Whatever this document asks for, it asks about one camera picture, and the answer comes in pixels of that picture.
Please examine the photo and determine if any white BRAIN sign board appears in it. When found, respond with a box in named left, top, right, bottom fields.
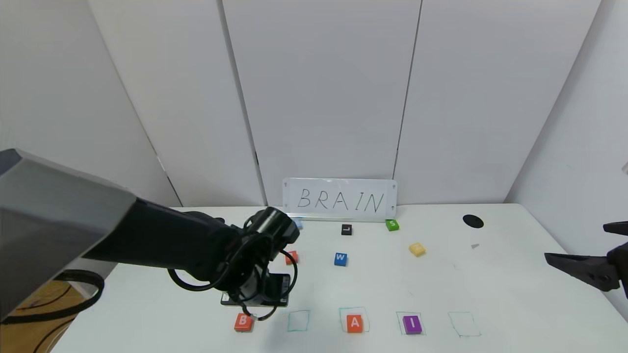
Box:
left=283, top=178, right=397, bottom=222

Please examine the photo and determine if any black left arm hose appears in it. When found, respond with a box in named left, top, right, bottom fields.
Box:
left=54, top=269, right=105, bottom=314

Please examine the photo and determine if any black floor cable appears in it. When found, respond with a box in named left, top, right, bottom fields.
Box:
left=32, top=319, right=74, bottom=353

